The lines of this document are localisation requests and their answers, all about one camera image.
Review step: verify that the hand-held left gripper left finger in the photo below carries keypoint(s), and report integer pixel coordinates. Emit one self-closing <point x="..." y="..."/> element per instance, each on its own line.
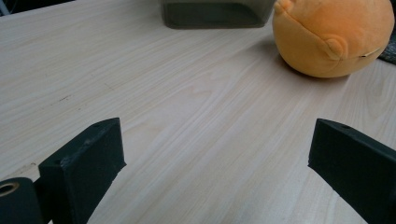
<point x="84" y="168"/>

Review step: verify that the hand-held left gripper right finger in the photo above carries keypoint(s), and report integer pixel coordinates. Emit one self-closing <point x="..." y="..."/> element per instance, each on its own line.
<point x="351" y="165"/>

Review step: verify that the grey cloth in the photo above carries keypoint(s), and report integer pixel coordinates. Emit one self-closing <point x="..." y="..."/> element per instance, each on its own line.
<point x="389" y="53"/>

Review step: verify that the orange plush toy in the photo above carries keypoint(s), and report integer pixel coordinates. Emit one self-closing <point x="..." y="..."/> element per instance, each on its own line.
<point x="323" y="34"/>

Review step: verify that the grey plastic storage box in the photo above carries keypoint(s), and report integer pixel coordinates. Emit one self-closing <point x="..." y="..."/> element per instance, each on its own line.
<point x="214" y="14"/>

